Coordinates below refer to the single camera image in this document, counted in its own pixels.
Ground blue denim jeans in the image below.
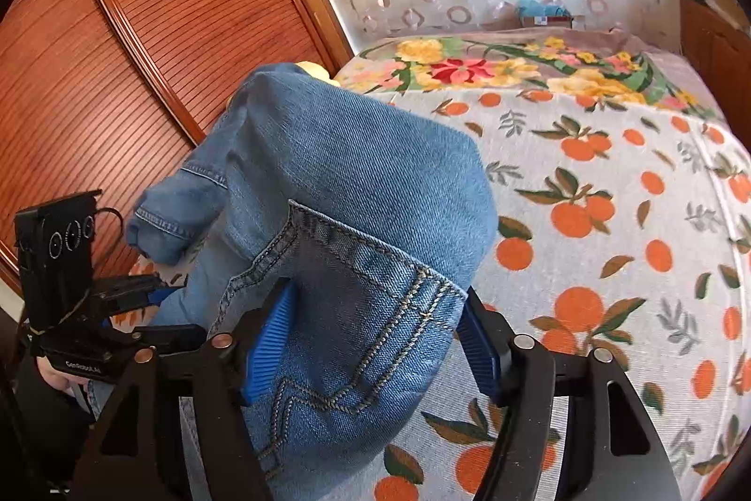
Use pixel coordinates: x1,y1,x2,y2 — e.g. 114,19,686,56
125,63,497,500

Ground person's left hand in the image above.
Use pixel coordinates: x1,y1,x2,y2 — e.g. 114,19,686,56
36,357,89,397

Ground orange print white bedsheet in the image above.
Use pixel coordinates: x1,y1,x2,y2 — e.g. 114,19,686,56
110,89,751,501

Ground floral brown blanket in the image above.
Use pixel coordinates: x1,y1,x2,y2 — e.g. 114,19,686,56
336,27,724,122

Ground long wooden sideboard cabinet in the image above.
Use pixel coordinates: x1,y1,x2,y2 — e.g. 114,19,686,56
680,0,750,147

